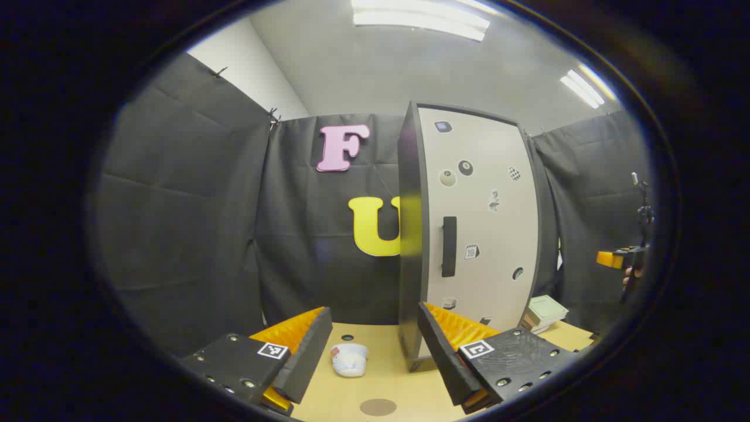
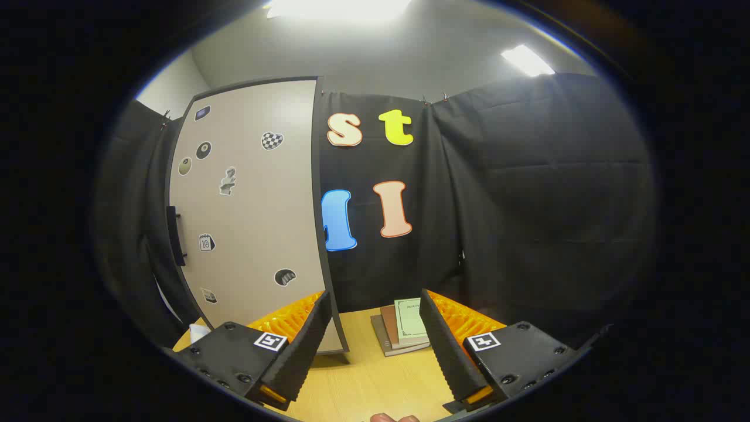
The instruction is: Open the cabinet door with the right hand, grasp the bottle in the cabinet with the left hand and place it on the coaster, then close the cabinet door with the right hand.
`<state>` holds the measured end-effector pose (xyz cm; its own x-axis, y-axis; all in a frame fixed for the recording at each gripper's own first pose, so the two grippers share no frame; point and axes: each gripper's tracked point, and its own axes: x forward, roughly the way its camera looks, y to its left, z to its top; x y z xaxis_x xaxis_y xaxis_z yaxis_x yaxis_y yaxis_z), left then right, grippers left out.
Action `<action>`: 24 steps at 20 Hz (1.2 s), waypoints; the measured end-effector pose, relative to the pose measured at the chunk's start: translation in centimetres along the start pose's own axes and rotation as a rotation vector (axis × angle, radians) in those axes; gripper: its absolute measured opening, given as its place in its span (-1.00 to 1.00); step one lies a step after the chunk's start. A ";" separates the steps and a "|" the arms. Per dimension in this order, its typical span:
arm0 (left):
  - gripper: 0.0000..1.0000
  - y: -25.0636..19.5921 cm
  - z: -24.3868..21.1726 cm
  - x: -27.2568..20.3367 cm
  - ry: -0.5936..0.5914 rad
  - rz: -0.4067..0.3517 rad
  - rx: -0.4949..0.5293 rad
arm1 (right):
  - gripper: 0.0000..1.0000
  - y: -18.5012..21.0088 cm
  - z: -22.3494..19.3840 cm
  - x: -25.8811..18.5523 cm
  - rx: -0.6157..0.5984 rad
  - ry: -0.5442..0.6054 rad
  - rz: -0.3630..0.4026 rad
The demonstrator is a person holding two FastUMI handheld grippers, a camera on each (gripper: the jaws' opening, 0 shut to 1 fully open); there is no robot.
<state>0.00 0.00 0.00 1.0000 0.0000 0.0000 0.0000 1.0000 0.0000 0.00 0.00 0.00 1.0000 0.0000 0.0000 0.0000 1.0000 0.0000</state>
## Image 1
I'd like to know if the beige cabinet door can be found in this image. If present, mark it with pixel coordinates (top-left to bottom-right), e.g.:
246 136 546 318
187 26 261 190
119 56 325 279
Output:
417 105 541 359

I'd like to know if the brown book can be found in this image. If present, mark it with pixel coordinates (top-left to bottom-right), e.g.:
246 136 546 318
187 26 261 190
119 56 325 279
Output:
519 314 551 335

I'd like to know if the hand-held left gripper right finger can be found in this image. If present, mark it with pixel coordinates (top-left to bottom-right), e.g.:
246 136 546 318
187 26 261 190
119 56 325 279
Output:
417 302 578 416

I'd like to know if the brown round coaster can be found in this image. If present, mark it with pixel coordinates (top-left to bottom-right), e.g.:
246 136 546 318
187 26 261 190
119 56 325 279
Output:
359 399 397 417

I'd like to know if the pale green book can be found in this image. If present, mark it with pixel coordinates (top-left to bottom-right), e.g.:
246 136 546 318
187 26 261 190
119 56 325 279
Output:
527 295 569 326

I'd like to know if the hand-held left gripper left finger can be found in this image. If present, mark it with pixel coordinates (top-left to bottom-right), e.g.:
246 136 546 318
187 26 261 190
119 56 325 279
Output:
179 306 333 418

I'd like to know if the black backdrop cloth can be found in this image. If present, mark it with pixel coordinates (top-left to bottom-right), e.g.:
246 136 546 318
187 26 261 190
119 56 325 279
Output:
94 52 654 358

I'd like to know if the ceiling light panel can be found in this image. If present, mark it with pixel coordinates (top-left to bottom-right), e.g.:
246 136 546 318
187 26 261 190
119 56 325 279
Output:
352 0 492 42
560 63 619 110

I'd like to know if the small white round container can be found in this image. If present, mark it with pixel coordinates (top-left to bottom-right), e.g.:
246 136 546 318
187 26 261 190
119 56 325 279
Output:
330 343 370 377

